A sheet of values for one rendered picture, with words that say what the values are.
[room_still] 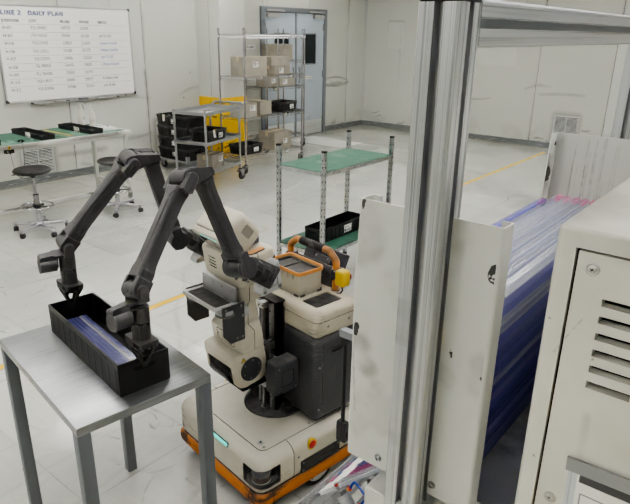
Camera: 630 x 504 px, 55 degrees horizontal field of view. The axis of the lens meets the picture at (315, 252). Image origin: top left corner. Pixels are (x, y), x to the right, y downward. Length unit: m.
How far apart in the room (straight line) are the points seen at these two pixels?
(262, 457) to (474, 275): 2.03
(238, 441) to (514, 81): 9.75
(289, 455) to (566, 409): 2.04
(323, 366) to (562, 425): 1.98
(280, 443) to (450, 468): 1.93
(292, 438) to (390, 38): 10.77
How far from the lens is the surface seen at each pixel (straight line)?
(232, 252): 2.08
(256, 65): 8.51
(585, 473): 0.64
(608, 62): 11.11
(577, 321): 0.58
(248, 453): 2.57
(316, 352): 2.50
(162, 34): 9.33
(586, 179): 1.17
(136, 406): 1.96
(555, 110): 11.36
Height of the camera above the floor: 1.87
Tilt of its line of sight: 20 degrees down
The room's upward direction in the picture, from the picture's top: 1 degrees clockwise
